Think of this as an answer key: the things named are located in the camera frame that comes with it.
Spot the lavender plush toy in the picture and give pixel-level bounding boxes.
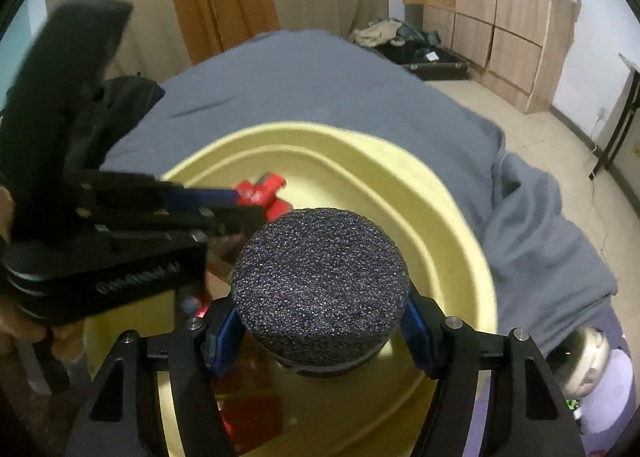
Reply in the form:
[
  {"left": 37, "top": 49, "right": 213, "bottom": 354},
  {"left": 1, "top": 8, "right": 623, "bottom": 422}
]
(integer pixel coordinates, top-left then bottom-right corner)
[{"left": 578, "top": 349, "right": 634, "bottom": 435}]

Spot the grey blanket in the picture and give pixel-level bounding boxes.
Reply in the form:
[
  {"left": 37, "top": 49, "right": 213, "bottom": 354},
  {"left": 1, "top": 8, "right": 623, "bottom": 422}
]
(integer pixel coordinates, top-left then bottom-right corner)
[{"left": 104, "top": 30, "right": 617, "bottom": 349}]

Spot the large black sponge puck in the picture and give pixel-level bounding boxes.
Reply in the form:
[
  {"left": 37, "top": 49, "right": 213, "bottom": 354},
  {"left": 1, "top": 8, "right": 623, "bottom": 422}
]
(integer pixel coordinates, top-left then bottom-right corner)
[{"left": 231, "top": 208, "right": 410, "bottom": 377}]

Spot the small red toy pack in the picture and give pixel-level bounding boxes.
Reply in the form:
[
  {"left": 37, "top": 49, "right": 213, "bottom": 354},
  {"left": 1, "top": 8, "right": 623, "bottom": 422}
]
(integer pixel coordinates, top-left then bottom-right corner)
[{"left": 235, "top": 172, "right": 293, "bottom": 222}]

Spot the shiny red long box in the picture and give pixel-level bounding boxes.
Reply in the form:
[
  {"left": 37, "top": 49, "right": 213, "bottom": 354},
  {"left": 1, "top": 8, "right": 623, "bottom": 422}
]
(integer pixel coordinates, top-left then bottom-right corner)
[{"left": 217, "top": 390, "right": 284, "bottom": 455}]

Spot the person's left hand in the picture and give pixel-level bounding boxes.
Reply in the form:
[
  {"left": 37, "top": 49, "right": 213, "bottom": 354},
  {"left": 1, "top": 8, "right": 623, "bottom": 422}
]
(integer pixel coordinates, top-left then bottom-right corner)
[{"left": 0, "top": 188, "right": 84, "bottom": 363}]

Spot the black folding table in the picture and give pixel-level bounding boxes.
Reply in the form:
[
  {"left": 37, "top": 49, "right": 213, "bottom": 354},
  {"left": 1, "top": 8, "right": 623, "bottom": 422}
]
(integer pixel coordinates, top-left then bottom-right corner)
[{"left": 589, "top": 53, "right": 639, "bottom": 181}]

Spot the open black suitcase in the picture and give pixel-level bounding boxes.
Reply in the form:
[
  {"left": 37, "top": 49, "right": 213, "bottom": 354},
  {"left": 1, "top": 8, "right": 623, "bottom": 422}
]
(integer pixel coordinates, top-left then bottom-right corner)
[{"left": 373, "top": 20, "right": 470, "bottom": 81}]

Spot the silver ball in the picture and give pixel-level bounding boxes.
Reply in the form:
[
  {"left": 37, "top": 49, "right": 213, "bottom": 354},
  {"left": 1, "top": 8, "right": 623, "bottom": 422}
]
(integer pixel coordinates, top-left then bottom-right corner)
[{"left": 546, "top": 326, "right": 611, "bottom": 399}]

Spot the yellow plastic basin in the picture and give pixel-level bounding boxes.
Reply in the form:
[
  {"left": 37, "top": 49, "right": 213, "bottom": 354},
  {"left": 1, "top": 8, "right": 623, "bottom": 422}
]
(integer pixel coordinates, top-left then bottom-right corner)
[{"left": 81, "top": 120, "right": 499, "bottom": 457}]

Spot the wooden wardrobe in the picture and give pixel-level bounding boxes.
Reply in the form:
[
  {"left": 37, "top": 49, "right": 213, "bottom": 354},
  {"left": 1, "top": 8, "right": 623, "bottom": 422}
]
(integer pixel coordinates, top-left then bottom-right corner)
[{"left": 404, "top": 0, "right": 579, "bottom": 114}]

